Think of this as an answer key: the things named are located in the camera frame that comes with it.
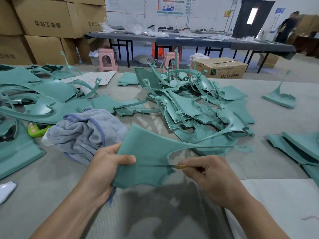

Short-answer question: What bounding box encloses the person's right hand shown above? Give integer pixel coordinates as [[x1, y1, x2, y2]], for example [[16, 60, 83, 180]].
[[178, 155, 252, 212]]

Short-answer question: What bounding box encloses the person's left hand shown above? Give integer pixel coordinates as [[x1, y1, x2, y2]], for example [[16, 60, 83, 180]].
[[80, 143, 137, 207]]

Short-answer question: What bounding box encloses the grey-blue wiping cloth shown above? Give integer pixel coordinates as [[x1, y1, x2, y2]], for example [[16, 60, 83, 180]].
[[42, 108, 129, 165]]

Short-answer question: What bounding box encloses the single green plastic part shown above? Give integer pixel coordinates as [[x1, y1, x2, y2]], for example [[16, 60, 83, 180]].
[[112, 123, 253, 190]]

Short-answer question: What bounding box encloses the pile of green plastic parts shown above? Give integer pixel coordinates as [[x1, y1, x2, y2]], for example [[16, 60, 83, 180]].
[[0, 51, 319, 187]]

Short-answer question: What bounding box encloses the brown cardboard box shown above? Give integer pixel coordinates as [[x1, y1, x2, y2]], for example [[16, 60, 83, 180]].
[[193, 57, 248, 80]]

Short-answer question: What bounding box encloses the stack of brown cardboard boxes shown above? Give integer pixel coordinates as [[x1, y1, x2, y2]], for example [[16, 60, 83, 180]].
[[0, 0, 108, 66]]

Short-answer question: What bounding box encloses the person's left forearm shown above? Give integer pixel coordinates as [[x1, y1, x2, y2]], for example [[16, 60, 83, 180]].
[[30, 189, 108, 239]]

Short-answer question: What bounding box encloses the white foam sheet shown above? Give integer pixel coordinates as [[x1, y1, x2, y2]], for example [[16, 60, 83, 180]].
[[225, 178, 319, 239]]

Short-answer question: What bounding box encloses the green and yellow gadget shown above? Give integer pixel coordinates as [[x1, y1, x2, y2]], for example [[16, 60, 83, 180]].
[[27, 122, 52, 138]]

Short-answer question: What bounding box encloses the white paper sheet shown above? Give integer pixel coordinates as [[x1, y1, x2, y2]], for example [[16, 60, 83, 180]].
[[62, 70, 117, 89]]

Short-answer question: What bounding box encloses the white oval plastic piece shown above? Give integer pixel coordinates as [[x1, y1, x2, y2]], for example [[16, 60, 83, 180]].
[[0, 181, 17, 205]]

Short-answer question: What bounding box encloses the pink plastic stool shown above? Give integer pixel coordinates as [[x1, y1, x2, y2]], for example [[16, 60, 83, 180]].
[[163, 51, 180, 72], [98, 48, 119, 72]]

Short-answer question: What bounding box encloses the orange object under table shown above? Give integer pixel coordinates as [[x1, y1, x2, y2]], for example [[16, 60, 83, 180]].
[[152, 42, 165, 59]]

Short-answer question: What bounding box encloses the long grey work table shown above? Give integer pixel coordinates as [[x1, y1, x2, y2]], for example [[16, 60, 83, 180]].
[[86, 31, 297, 74]]

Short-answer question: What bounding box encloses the heap of clear plastic bags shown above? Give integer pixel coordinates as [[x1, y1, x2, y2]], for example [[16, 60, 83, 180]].
[[100, 21, 170, 38]]

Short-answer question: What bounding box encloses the dark door with window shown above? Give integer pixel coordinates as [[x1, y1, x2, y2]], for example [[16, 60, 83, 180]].
[[232, 0, 275, 39]]

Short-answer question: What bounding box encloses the colourful wall poster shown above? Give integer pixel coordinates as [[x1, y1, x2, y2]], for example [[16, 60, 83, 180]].
[[157, 0, 186, 15]]

